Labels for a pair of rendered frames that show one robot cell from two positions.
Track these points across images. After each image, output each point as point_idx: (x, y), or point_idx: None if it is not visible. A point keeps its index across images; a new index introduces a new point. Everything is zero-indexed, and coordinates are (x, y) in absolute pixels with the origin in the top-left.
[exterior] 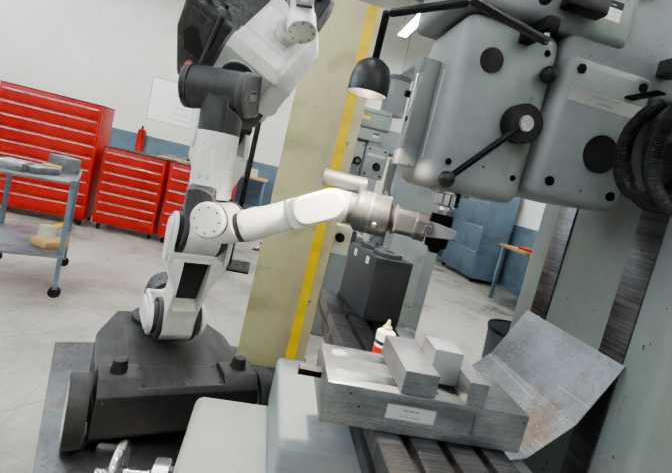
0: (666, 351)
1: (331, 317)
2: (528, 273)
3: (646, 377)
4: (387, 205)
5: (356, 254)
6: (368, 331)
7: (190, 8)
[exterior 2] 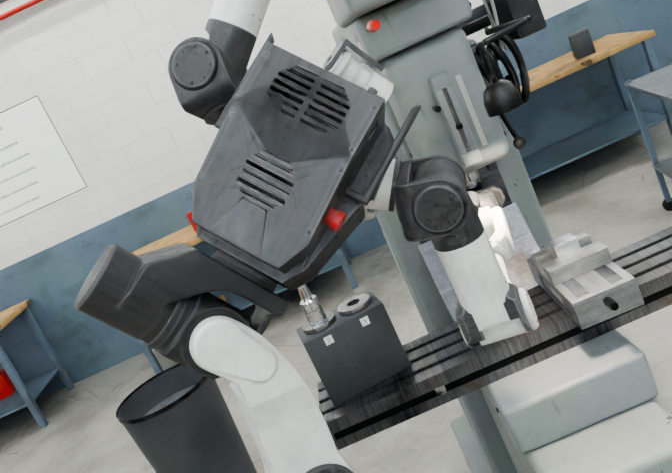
0: (526, 175)
1: (427, 378)
2: (392, 225)
3: (528, 195)
4: (489, 197)
5: (333, 340)
6: (442, 352)
7: (374, 121)
